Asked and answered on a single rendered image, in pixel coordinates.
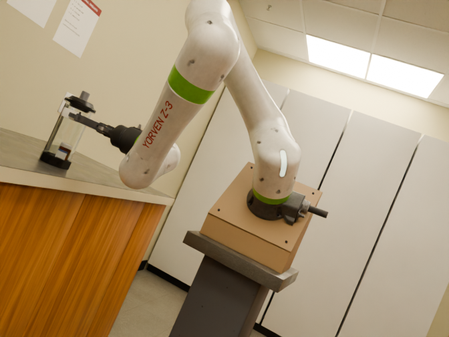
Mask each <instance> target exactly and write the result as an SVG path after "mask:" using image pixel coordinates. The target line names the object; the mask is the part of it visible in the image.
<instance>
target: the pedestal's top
mask: <svg viewBox="0 0 449 337"><path fill-rule="evenodd" d="M183 243H184V244H186V245H188V246H190V247H192V248H194V249H195V250H197V251H199V252H201V253H203V254H205V255H207V256H209V257H211V258H213V259H214V260H216V261H218V262H220V263H222V264H224V265H225V266H227V267H229V268H231V269H233V270H235V271H237V272H239V273H241V274H243V275H244V276H246V277H248V278H250V279H252V280H254V281H255V282H257V283H259V284H261V285H263V286H265V287H266V288H269V289H270V290H273V291H274V292H276V293H279V292H280V291H281V290H283V289H284V288H286V287H287V286H289V285H290V284H292V283H293V282H295V280H296V278H297V275H298V273H299V271H298V270H296V269H294V268H292V267H290V269H288V270H287V271H285V272H284V273H282V274H281V273H279V272H277V271H275V270H273V269H271V268H269V267H267V266H265V265H263V264H261V263H259V262H257V261H255V260H253V259H251V258H249V257H247V256H245V255H243V254H241V253H239V252H237V251H235V250H233V249H231V248H229V247H227V246H225V245H223V244H221V243H219V242H217V241H215V240H213V239H211V238H209V237H207V236H205V235H203V234H202V233H200V231H187V233H186V235H185V237H184V240H183Z"/></svg>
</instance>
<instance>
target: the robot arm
mask: <svg viewBox="0 0 449 337"><path fill-rule="evenodd" d="M184 20H185V25H186V28H187V30H188V37H187V39H186V41H185V43H184V45H183V47H182V49H181V50H180V53H179V54H178V57H177V58H176V61H175V63H174V65H173V67H172V69H171V71H170V74H169V76H168V78H167V81H166V83H165V85H164V87H163V90H162V92H161V95H160V97H159V99H158V102H157V104H156V107H155V109H154V111H153V113H152V115H151V117H150V119H149V121H148V123H147V124H146V126H145V128H144V129H143V130H141V127H142V125H141V124H139V126H138V127H137V128H136V127H129V128H128V127H126V126H123V125H118V126H117V127H115V128H114V127H113V126H110V125H106V124H104V123H102V122H97V121H95V120H92V119H89V118H86V117H85V116H82V115H81V112H79V113H78V112H75V111H73V110H70V109H69V108H66V107H64V108H63V111H62V113H61V115H62V116H64V117H66V118H69V119H70V120H73V121H75V122H77V123H78V122H79V123H81V124H84V125H86V126H87V127H90V128H92V129H94V130H96V132H98V133H100V134H103V135H104V136H106V137H108V138H110V142H111V144H112V146H115V147H117V148H119V149H120V152H122V153H124V154H125V157H124V158H123V159H122V161H121V163H120V165H119V176H120V179H121V181H122V182H123V183H124V184H125V185H126V186H127V187H130V188H131V189H144V188H146V187H148V186H150V185H151V184H152V183H153V182H154V181H155V180H156V179H157V178H159V177H161V176H162V175H164V174H166V173H168V172H170V171H172V170H174V169H175V168H176V167H177V166H178V163H179V162H180V149H179V147H178V146H177V144H176V143H175V142H176V140H177V139H178V137H179V136H180V135H181V134H182V132H183V131H184V129H185V128H186V127H187V126H188V124H189V123H190V122H191V120H192V119H193V118H194V117H195V116H196V115H197V114H198V113H199V111H200V110H201V109H202V107H203V106H204V105H205V104H206V103H207V102H208V100H209V99H210V97H211V96H212V95H213V94H214V93H215V91H216V90H217V89H218V87H219V86H220V85H221V83H222V82H224V84H225V85H226V87H227V88H228V90H229V92H230V94H231V96H232V97H233V100H234V101H235V104H236V105H237V108H238V109H239V112H240V113H241V116H242V118H243V121H244V123H245V126H246V128H247V131H248V133H249V138H250V142H251V147H252V151H253V156H254V160H255V167H254V172H253V181H252V185H253V188H252V189H251V190H250V191H249V193H248V195H247V207H248V208H249V210H250V211H251V213H253V214H254V215H255V216H257V217H259V218H261V219H264V220H269V221H275V220H279V219H282V218H284V220H285V222H286V223H287V224H289V225H292V226H293V224H294V222H296V220H298V218H299V217H302V218H304V215H303V214H301V213H304V214H307V212H310V213H313V214H315V215H319V216H320V217H323V218H327V216H328V212H327V211H324V210H322V209H319V208H317V207H314V206H312V205H310V204H311V202H309V201H306V200H305V196H306V195H303V194H301V193H298V192H295V191H293V187H294V185H295V180H296V177H297V172H298V169H299V164H300V161H301V149H300V148H299V145H298V144H297V143H296V141H295V139H294V138H293V137H292V135H291V131H290V130H289V126H288V123H287V121H286V118H285V117H284V115H283V114H282V112H281V111H280V109H279V108H278V107H277V105H276V104H275V103H274V101H273V99H272V98H271V97H270V95H269V93H268V91H267V90H266V88H265V87H264V85H263V83H262V81H261V79H260V77H259V75H258V73H257V72H256V70H255V67H254V65H253V63H252V61H251V59H250V57H249V55H248V53H247V50H246V48H245V45H244V43H243V41H242V38H241V35H240V33H239V30H238V27H237V24H236V22H235V19H234V16H233V13H232V10H231V7H230V5H229V4H228V3H227V1H226V0H192V1H191V2H190V3H189V4H188V7H187V8H186V12H185V18H184Z"/></svg>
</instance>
